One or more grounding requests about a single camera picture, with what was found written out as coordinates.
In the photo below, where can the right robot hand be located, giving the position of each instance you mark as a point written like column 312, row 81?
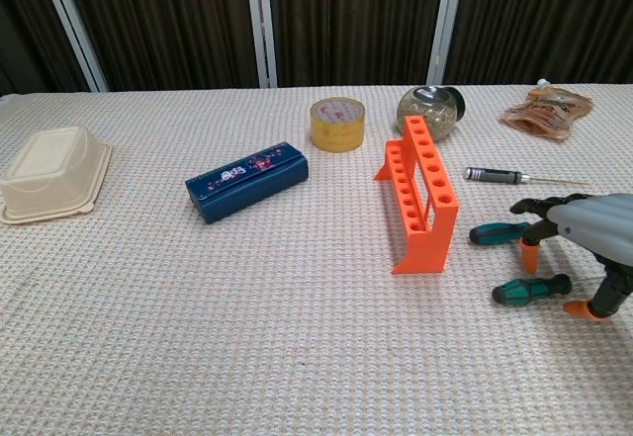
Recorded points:
column 603, row 223

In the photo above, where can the black silver precision screwdriver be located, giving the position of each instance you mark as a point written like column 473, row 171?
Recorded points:
column 494, row 175

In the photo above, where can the orange screwdriver holder block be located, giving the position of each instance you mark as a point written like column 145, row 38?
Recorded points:
column 425, row 248

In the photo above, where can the orange snack pouch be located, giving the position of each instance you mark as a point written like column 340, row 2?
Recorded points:
column 544, row 114

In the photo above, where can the glass jar black lid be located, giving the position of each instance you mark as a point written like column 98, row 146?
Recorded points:
column 437, row 110

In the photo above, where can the yellow tape roll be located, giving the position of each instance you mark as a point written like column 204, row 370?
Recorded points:
column 336, row 134

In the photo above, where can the dark pleated curtain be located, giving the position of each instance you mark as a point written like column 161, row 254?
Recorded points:
column 356, row 21

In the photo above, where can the blue pencil case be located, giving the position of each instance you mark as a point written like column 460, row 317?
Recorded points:
column 247, row 184

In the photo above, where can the beige woven tablecloth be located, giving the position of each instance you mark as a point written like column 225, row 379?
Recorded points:
column 247, row 332

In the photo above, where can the cream plastic food container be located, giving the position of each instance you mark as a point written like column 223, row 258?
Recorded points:
column 49, row 169

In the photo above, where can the grey partition frame post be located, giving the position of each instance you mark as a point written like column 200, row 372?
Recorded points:
column 69, row 21
column 260, row 21
column 446, row 21

